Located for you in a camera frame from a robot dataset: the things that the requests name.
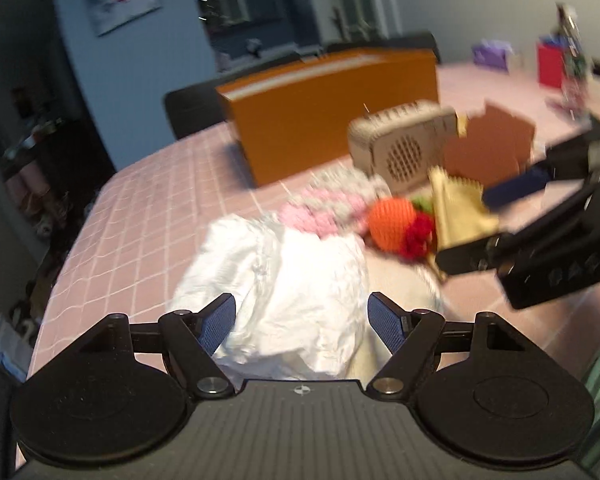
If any gold yellow cloth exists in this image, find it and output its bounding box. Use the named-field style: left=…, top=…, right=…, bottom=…
left=428, top=166, right=500, bottom=252

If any white plastic bag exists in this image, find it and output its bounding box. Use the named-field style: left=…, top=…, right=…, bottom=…
left=169, top=214, right=368, bottom=382

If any brown cardboard piece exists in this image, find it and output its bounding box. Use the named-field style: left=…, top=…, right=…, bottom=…
left=443, top=102, right=536, bottom=188

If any red crochet flower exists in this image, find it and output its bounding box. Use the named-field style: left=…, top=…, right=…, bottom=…
left=400, top=211, right=437, bottom=261

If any orange crochet fruit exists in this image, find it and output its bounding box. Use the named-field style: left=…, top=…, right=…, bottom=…
left=367, top=198, right=421, bottom=256

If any clear plastic water bottle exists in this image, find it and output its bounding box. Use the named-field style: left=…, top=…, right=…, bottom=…
left=556, top=2, right=588, bottom=117

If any red box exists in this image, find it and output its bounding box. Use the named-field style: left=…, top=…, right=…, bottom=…
left=536, top=44, right=564, bottom=89

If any purple tissue pack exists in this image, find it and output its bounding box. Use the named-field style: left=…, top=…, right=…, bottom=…
left=471, top=40, right=515, bottom=72

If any wooden radio speaker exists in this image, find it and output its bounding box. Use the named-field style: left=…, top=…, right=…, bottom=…
left=348, top=100, right=457, bottom=195

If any pink white knitted item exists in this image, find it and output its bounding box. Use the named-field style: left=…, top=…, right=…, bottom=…
left=276, top=167, right=391, bottom=238

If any black chair right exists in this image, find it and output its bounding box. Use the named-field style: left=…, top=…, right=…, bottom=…
left=324, top=30, right=441, bottom=64

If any black chair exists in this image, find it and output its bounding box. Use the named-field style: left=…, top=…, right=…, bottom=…
left=324, top=30, right=441, bottom=64
left=163, top=52, right=302, bottom=140

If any black chair left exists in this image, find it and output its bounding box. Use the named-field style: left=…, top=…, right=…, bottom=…
left=163, top=52, right=302, bottom=140

